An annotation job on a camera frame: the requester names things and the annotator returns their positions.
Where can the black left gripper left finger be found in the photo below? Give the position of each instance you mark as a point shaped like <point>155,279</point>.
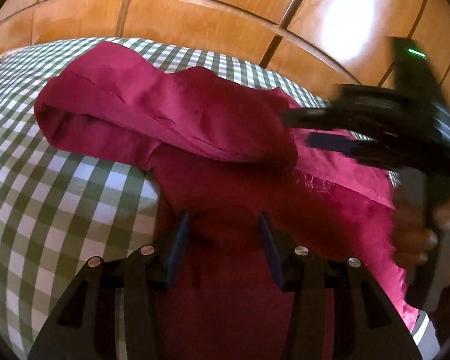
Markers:
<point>82,323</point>

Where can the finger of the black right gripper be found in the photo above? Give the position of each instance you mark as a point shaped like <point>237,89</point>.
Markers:
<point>312,118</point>
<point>333,142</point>

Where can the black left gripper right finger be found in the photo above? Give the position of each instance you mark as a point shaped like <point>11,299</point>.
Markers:
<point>339,310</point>

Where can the right hand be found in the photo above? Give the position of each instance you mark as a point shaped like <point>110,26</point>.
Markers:
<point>412,239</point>

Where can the dark red cloth garment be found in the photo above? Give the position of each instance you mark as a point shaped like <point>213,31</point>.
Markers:
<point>219,152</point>

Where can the green white checkered bed sheet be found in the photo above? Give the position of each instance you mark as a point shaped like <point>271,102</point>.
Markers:
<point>57,208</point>

